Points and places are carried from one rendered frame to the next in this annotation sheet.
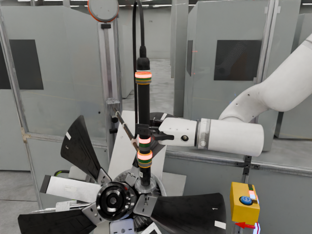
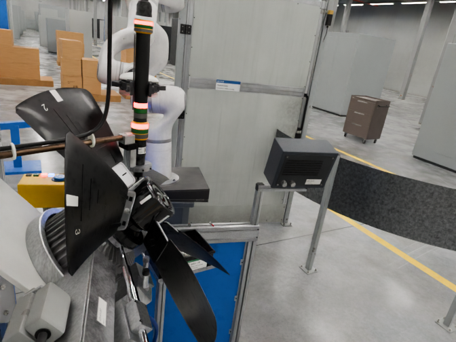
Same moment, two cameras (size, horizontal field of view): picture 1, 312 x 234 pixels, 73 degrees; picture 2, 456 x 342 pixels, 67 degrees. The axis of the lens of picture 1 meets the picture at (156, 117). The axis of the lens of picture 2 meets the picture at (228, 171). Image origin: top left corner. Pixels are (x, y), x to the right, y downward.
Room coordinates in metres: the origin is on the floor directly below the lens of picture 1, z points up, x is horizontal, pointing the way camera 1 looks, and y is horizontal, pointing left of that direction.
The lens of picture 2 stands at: (0.86, 0.88, 1.60)
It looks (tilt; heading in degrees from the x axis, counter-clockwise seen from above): 20 degrees down; 236
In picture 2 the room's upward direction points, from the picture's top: 8 degrees clockwise
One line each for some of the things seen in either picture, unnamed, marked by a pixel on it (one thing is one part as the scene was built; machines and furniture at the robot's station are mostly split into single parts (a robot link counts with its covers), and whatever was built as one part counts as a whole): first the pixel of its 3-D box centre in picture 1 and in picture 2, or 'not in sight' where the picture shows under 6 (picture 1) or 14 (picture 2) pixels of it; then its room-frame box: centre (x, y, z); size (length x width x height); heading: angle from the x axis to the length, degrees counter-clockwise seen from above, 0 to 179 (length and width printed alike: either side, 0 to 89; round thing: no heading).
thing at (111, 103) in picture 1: (113, 107); not in sight; (1.17, 0.25, 1.35); 0.10 x 0.07 x 0.09; 20
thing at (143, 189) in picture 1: (144, 171); (136, 150); (0.59, 0.04, 1.31); 0.09 x 0.07 x 0.10; 20
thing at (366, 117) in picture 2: not in sight; (366, 119); (-5.45, -3.61, 0.45); 0.68 x 0.47 x 0.90; 90
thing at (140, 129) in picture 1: (145, 131); (154, 89); (0.54, 0.03, 1.47); 0.07 x 0.03 x 0.03; 75
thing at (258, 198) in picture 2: not in sight; (257, 204); (-0.03, -0.18, 0.96); 0.03 x 0.03 x 0.20; 75
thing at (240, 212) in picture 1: (243, 203); (47, 192); (0.77, -0.39, 1.02); 0.16 x 0.10 x 0.11; 165
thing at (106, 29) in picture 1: (110, 82); not in sight; (1.21, 0.26, 1.48); 0.05 x 0.03 x 0.62; 110
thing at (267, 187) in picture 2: not in sight; (281, 186); (-0.13, -0.15, 1.04); 0.24 x 0.03 x 0.03; 165
